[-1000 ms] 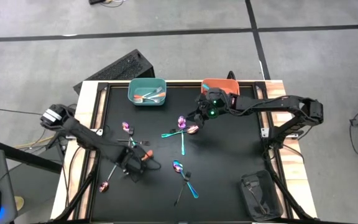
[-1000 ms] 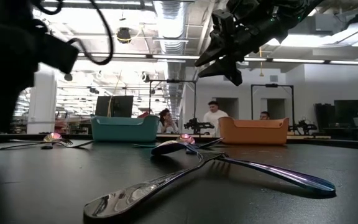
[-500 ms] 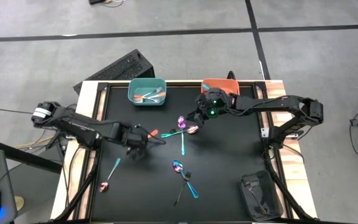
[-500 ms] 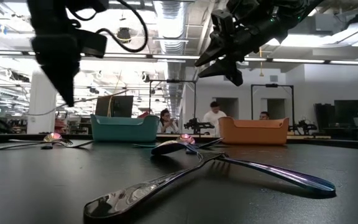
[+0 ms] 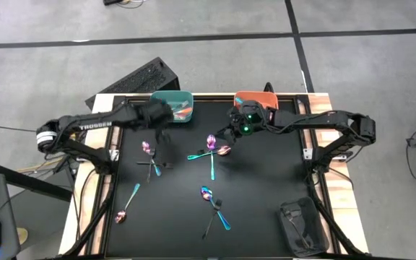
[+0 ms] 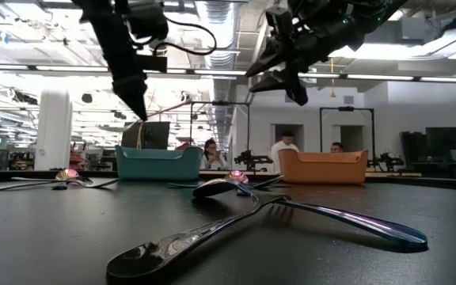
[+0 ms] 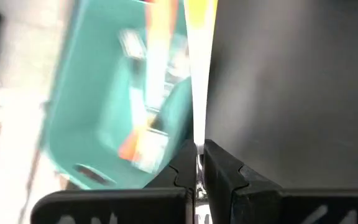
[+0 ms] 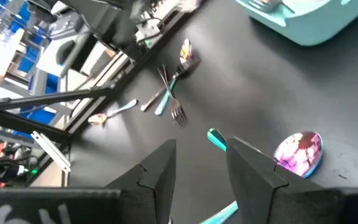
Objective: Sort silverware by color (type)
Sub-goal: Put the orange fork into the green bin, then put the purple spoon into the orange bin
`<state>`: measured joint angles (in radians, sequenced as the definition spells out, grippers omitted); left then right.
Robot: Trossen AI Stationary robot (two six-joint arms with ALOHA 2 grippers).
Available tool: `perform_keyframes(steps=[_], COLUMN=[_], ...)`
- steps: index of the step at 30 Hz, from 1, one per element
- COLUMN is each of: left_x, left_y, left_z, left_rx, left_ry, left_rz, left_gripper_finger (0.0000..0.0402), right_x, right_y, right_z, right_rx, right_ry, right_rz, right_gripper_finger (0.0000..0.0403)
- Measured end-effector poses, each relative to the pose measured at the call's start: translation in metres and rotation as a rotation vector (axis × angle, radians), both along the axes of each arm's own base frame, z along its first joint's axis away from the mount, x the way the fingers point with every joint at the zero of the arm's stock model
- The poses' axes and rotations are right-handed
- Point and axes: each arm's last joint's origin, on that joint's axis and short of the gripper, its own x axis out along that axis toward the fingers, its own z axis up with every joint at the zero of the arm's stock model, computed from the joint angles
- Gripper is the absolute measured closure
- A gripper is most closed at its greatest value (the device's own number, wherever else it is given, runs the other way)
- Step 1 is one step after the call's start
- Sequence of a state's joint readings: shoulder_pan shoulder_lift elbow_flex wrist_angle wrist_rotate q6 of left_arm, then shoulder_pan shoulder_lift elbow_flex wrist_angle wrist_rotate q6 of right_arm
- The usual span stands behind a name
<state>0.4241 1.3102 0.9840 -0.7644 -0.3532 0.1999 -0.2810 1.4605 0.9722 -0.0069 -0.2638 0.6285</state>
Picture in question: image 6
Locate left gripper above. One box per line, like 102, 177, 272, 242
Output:
73, 0, 169, 122

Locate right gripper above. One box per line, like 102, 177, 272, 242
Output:
245, 0, 371, 107

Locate iridescent rainbow spoon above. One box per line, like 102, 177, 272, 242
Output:
167, 169, 250, 189
51, 168, 80, 192

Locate iridescent fork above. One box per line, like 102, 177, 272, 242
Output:
191, 177, 429, 253

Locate black monitor on stand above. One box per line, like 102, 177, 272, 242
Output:
120, 120, 172, 150

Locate teal plastic bin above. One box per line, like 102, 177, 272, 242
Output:
114, 144, 204, 182

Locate long ceiling light bar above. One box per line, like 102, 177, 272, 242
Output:
0, 63, 456, 83

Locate red storage rack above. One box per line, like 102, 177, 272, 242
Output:
68, 140, 87, 171

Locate white square pillar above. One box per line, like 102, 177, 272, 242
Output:
33, 89, 73, 171

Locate orange plastic bin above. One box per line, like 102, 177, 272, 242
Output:
278, 148, 370, 186

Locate black desk monitor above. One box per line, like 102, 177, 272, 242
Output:
424, 126, 456, 154
399, 131, 428, 164

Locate yellow hanging cord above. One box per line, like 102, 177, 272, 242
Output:
135, 120, 145, 150

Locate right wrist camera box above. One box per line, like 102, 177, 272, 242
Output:
265, 6, 295, 43

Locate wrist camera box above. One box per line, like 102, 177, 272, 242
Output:
265, 6, 295, 43
126, 1, 170, 41

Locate silver ventilation duct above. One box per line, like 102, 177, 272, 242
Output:
196, 0, 241, 150

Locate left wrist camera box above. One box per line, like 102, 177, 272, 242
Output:
126, 1, 170, 41

